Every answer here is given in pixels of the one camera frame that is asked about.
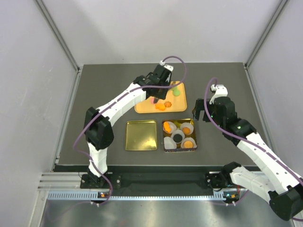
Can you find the green cookie lower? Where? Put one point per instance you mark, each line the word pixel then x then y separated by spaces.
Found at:
pixel 176 92

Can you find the green cookie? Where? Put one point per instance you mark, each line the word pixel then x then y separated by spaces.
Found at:
pixel 176 92
pixel 174 89

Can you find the orange swirl cookie lower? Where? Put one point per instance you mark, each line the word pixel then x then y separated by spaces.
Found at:
pixel 167 104

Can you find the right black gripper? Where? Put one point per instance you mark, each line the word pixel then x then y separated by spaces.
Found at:
pixel 198 108

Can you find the orange plastic tray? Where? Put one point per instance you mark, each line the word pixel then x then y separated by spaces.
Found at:
pixel 179 103

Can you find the metal tongs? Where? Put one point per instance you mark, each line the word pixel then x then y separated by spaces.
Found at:
pixel 157 99

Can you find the top right paper cup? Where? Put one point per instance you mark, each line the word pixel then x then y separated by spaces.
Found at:
pixel 188 125

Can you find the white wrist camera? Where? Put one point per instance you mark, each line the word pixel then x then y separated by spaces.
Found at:
pixel 168 67
pixel 218 91

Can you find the chocolate chip cookie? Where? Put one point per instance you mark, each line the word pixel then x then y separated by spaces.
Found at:
pixel 186 131

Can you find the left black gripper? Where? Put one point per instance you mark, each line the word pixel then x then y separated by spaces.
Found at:
pixel 162 95

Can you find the round dotted biscuit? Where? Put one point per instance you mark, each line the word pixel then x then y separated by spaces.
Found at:
pixel 188 144

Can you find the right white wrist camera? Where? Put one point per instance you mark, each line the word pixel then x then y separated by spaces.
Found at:
pixel 218 91

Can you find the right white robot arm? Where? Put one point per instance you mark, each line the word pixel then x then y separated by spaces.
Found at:
pixel 281 187

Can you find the green cookie upper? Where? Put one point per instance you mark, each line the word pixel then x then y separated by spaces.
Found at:
pixel 174 89

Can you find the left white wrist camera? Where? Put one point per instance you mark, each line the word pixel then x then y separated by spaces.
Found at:
pixel 168 67

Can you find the gold cookie tin box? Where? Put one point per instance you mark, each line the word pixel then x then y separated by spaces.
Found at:
pixel 178 122

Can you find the fish shaped cookie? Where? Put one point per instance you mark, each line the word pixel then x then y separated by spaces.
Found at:
pixel 160 106
pixel 166 127

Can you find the black sandwich cookie bottom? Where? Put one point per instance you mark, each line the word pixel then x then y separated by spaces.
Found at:
pixel 177 138

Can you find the bottom left paper cup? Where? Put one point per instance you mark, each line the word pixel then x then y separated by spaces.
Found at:
pixel 169 143

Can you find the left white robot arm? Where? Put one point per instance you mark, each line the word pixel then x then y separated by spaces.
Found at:
pixel 99 122

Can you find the center paper cup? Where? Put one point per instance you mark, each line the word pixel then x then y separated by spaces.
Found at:
pixel 178 131

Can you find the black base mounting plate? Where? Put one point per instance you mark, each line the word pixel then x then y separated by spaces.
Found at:
pixel 159 180

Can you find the bottom right paper cup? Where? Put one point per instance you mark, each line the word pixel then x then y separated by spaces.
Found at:
pixel 189 138

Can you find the gold tin lid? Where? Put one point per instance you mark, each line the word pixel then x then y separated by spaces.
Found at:
pixel 141 135

